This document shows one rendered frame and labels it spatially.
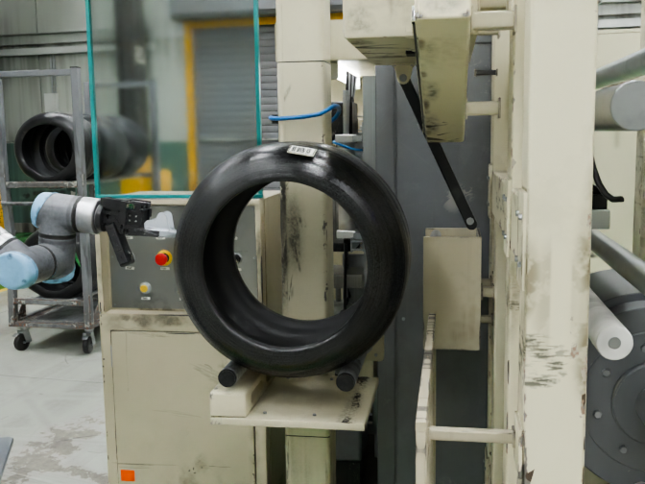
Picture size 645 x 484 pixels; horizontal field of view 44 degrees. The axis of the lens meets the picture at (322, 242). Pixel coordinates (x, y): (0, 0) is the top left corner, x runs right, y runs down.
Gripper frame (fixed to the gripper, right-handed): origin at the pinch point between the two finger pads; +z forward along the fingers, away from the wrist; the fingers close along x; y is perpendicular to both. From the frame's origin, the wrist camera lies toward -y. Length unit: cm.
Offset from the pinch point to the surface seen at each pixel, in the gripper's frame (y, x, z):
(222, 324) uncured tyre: -17.2, -11.9, 16.4
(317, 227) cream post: 2.9, 25.9, 30.4
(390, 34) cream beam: 49, -36, 49
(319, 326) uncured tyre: -21.7, 15.1, 35.3
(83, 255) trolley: -75, 308, -167
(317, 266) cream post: -7.8, 25.9, 31.5
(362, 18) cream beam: 51, -36, 44
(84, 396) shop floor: -139, 228, -124
